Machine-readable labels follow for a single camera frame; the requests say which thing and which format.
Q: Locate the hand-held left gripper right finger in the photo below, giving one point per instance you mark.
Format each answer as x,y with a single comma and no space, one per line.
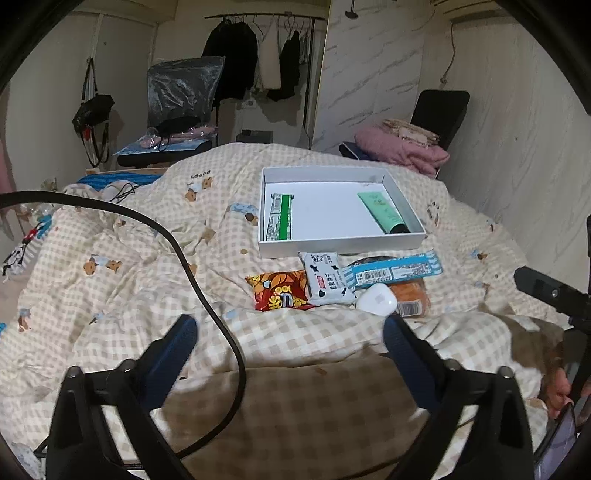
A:
400,344

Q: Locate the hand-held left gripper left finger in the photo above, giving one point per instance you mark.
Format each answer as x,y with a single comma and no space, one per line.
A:
181,337

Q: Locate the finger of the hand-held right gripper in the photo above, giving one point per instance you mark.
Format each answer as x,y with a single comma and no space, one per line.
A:
545,288

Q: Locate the orange bread packet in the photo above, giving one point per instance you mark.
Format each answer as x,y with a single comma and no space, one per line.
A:
413,297

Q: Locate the white earbuds case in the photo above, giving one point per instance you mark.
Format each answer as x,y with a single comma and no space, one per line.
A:
376,300

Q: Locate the white cow print packet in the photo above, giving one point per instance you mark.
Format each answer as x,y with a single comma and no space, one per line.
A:
328,277

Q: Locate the red and yellow snack packet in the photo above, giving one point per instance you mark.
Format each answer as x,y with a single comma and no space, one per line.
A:
277,290

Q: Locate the white cardboard box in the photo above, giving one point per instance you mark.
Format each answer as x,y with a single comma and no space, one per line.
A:
332,210

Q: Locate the person's right hand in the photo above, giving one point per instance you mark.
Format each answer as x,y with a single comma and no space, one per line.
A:
559,390

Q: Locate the checked bear print blanket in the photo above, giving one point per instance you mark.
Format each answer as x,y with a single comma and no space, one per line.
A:
138,277

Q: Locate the blue striped snack packet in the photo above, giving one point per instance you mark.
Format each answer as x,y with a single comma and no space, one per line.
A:
397,270

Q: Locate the dark phone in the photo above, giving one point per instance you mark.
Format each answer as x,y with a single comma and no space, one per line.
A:
556,438

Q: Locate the green tube with black cap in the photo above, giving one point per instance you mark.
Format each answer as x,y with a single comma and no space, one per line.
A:
383,210

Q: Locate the green and white carton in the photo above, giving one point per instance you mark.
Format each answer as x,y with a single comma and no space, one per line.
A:
279,217

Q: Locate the blue striped cloth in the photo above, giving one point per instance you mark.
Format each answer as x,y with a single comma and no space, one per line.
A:
111,180

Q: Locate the cartoon mouse pillow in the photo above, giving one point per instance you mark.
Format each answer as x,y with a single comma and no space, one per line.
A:
23,249

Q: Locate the blue flat packet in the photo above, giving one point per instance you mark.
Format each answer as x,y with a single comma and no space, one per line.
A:
161,147

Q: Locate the pink folded blanket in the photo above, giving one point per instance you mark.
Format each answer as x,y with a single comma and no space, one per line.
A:
399,152

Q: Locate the black chair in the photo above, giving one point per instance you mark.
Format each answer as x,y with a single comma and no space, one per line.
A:
443,110

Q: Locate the beige folded cloth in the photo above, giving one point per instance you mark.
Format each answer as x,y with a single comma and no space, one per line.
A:
413,130

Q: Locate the black cap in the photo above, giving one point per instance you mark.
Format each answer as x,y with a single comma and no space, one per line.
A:
178,125

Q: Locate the small black box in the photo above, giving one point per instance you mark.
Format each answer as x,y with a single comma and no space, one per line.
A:
255,136

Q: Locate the black hanging bag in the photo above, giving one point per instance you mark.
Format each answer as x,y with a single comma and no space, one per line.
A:
92,110

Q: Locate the pink curtain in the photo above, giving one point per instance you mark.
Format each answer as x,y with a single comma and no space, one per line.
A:
4,166

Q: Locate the chair with plastic cover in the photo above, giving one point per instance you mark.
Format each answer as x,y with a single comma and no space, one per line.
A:
182,85

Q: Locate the black hanging coat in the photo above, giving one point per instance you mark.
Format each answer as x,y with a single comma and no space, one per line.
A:
231,60

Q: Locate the black hanging garment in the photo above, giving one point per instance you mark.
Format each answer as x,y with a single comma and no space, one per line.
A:
288,69

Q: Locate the white hanging garment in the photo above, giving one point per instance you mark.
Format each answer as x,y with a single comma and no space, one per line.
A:
269,60

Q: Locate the metal clothes rack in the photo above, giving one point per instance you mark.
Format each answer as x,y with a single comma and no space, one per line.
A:
258,16

